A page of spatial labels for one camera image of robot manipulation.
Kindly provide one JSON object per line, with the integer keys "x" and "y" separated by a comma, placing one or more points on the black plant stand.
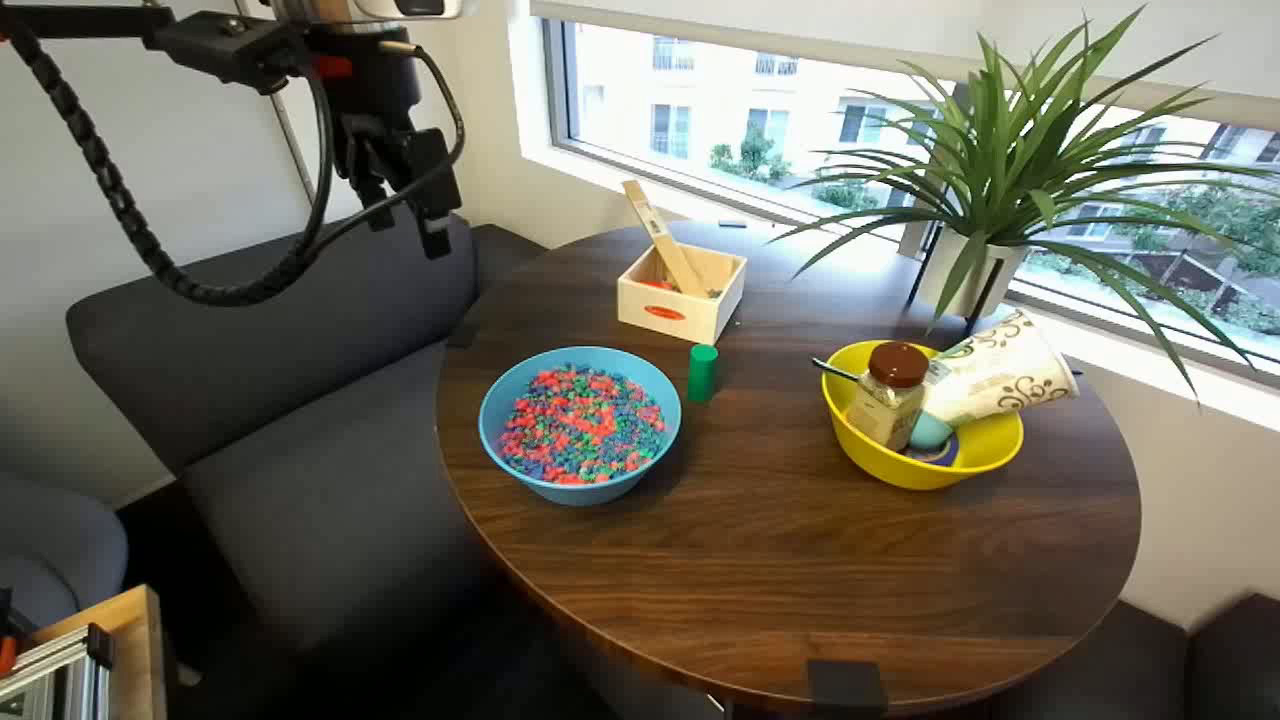
{"x": 990, "y": 286}

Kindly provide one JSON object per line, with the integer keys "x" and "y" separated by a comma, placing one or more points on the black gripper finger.
{"x": 370, "y": 193}
{"x": 434, "y": 200}

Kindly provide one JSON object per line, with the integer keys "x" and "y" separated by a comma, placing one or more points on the colorful beads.
{"x": 583, "y": 427}

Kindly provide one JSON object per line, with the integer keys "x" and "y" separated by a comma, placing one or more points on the wooden box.
{"x": 677, "y": 297}

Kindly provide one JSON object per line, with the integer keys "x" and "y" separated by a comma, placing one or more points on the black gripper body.
{"x": 363, "y": 95}

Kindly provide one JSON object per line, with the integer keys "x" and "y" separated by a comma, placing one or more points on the green spiky plant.
{"x": 1026, "y": 146}

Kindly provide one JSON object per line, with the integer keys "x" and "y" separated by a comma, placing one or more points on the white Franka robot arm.
{"x": 348, "y": 7}

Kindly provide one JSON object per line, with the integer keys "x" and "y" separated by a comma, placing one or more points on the gray armchair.
{"x": 54, "y": 545}

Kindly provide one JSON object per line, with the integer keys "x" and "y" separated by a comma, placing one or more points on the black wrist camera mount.
{"x": 232, "y": 48}

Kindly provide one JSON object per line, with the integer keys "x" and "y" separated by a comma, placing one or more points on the green cylinder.
{"x": 701, "y": 374}

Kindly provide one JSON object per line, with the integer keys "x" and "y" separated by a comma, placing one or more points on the black tape patch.
{"x": 845, "y": 686}

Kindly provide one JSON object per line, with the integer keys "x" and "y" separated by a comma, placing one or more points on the wooden shelf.
{"x": 132, "y": 652}

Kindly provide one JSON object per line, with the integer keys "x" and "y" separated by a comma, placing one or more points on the gray sofa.
{"x": 292, "y": 427}

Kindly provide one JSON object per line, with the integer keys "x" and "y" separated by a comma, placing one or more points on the white plant pot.
{"x": 961, "y": 275}

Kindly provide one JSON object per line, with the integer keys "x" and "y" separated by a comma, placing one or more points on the aluminum frame rail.
{"x": 54, "y": 680}

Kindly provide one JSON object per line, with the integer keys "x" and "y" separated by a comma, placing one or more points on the glass jar brown lid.
{"x": 887, "y": 392}

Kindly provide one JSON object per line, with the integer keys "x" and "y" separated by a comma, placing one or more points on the yellow bowl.
{"x": 867, "y": 444}

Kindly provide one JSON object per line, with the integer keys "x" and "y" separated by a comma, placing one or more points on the patterned paper cup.
{"x": 998, "y": 374}

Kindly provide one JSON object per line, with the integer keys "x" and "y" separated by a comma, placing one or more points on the blue bowl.
{"x": 512, "y": 414}

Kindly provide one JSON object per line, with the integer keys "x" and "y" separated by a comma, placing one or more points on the dark seat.
{"x": 1200, "y": 661}

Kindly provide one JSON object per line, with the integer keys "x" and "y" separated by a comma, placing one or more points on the black overhead bar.
{"x": 82, "y": 22}

